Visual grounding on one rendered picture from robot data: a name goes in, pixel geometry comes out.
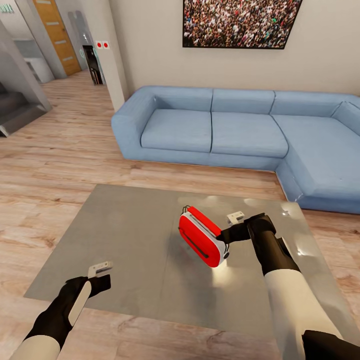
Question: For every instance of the coffee table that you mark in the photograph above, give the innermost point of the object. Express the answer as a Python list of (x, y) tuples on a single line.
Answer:
[(157, 275)]

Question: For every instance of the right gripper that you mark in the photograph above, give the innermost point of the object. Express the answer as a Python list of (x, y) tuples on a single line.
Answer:
[(231, 235)]

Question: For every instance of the standing mirror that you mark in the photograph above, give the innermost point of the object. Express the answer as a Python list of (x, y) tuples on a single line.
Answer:
[(87, 47)]

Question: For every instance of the stairs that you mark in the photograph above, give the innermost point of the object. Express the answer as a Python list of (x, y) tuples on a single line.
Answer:
[(16, 112)]

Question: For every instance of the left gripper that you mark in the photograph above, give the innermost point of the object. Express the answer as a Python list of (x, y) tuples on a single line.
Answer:
[(102, 283)]

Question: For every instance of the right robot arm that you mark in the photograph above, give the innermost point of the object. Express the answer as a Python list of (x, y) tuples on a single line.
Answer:
[(302, 328)]

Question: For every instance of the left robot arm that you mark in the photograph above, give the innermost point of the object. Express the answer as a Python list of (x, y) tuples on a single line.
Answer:
[(51, 328)]

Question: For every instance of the radio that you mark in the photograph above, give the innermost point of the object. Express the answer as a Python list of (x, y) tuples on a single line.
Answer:
[(200, 233)]

